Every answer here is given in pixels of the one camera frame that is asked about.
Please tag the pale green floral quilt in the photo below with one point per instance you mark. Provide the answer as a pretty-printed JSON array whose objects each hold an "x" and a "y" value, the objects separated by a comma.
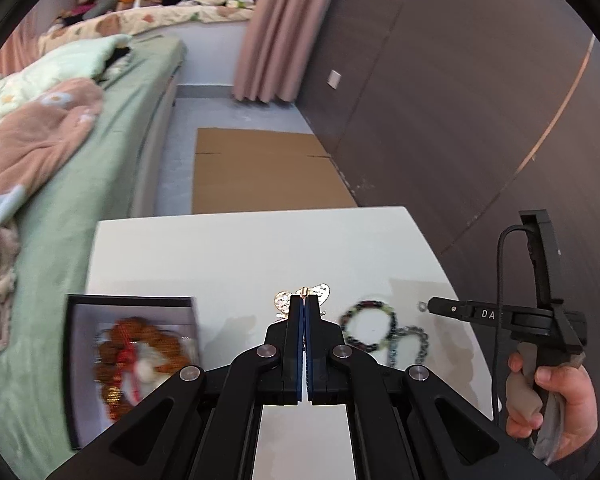
[{"x": 65, "y": 62}]

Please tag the person's right hand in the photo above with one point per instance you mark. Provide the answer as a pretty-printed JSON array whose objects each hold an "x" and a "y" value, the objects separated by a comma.
[{"x": 577, "y": 405}]

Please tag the floral window seat cushion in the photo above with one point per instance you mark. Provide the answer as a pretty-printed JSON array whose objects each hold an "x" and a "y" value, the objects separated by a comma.
[{"x": 145, "y": 20}]

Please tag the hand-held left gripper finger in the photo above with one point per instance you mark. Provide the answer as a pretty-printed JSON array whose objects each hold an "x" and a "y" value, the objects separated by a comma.
[
  {"x": 308, "y": 350},
  {"x": 300, "y": 350}
]

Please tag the white wall socket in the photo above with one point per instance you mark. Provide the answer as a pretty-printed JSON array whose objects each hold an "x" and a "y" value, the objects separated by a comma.
[{"x": 334, "y": 79}]

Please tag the green and white box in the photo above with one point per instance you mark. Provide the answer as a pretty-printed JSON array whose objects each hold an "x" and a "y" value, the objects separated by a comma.
[{"x": 240, "y": 4}]

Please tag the black jewelry box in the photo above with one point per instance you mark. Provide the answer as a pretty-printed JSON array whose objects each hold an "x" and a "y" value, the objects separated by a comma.
[{"x": 85, "y": 320}]

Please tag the gold butterfly hair clip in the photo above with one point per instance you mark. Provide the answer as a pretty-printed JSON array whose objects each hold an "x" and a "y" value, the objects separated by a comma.
[{"x": 325, "y": 292}]

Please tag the narrow pink curtain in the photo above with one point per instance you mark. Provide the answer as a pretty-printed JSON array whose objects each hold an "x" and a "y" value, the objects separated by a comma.
[{"x": 15, "y": 55}]

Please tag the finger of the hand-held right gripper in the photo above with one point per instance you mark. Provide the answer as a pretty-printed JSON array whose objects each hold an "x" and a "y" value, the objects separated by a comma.
[{"x": 452, "y": 309}]

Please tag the pink floral blanket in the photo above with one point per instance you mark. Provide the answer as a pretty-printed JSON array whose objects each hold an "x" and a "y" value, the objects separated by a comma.
[{"x": 35, "y": 150}]

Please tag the pile of plush toys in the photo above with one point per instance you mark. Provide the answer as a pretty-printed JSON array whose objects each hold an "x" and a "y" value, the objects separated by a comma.
[{"x": 85, "y": 10}]

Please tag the green bed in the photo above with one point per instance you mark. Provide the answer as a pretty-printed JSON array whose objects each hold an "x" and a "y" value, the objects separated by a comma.
[{"x": 115, "y": 150}]

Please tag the wide pink curtain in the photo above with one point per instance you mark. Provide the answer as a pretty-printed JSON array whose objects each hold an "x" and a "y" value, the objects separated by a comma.
[{"x": 285, "y": 35}]

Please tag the white side table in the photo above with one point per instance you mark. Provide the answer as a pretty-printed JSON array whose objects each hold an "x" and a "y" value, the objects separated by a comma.
[{"x": 240, "y": 255}]

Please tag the flat brown cardboard sheet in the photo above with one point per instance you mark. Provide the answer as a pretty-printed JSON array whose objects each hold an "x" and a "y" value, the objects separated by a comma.
[{"x": 265, "y": 175}]

